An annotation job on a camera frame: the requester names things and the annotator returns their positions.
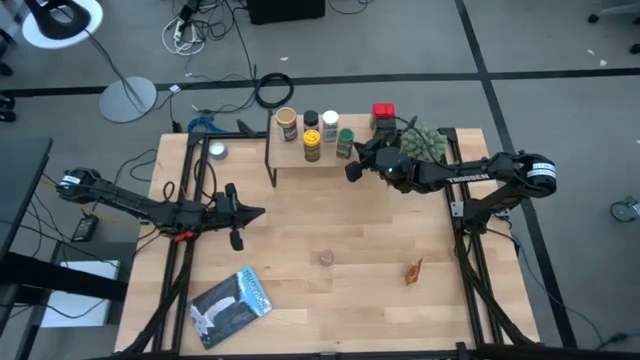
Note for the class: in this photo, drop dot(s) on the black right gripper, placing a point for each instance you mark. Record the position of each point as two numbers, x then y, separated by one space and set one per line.
387 167

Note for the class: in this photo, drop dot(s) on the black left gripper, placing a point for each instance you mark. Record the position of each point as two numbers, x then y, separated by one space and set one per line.
225 212

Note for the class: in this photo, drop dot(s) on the green-lid spice jar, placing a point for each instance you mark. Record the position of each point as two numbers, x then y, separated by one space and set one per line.
345 139

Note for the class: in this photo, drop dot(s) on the red-lid patterned spice tin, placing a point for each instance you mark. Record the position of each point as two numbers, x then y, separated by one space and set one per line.
383 110

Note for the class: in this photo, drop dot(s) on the white-lid spice jar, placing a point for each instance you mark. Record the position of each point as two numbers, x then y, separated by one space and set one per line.
330 120

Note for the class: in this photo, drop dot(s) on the yellow-lid spice jar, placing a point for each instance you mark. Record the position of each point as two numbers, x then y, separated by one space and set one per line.
311 140

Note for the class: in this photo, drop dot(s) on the black-lid spice jar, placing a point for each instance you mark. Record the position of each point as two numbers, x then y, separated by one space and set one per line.
311 119

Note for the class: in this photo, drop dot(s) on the small clear spice jar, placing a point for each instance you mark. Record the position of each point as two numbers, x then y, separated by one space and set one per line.
326 257

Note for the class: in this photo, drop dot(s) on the wide tan-lid jar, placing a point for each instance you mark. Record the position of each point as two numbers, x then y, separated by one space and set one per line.
286 117

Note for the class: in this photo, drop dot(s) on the orange spice pouch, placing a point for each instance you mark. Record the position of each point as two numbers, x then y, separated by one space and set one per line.
413 273

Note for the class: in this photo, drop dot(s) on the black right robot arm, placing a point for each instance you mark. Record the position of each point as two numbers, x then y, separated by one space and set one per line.
475 177

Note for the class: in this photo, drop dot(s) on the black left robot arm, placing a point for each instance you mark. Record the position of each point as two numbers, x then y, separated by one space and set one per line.
140 205

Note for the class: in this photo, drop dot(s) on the wooden shelf riser black legs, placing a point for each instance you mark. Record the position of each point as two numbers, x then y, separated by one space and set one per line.
287 156

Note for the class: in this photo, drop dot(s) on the potted green cactus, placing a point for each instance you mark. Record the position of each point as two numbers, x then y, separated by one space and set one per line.
427 142

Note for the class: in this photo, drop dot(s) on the small silver round tin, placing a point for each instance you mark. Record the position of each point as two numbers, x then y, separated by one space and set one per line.
218 150

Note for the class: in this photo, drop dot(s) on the Yellowstone book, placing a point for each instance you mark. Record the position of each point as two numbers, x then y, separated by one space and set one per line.
227 310

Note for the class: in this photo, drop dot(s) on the black box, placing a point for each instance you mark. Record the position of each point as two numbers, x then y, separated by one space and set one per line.
285 10

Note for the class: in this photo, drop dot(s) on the black power adapter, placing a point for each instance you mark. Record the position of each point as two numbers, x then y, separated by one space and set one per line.
85 228

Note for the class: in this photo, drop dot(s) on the floor lamp with round base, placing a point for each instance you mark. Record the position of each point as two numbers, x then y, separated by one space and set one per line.
127 100

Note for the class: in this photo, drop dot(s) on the white box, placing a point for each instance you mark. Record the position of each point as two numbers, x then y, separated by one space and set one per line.
75 305

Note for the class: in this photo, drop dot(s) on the white power strip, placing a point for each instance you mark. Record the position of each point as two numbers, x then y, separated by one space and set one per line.
178 31

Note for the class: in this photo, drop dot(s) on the black desk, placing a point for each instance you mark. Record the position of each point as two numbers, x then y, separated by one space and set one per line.
20 170

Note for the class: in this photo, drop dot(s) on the grey caster wheel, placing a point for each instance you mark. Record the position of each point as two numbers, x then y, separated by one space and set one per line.
622 210

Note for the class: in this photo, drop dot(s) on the black chair caster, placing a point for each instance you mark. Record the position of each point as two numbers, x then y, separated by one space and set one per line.
6 116

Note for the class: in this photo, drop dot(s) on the office chair base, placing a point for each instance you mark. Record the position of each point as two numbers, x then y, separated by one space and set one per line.
615 11

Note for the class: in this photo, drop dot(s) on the black aluminium table frame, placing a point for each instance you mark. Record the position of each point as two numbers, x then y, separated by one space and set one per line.
186 280

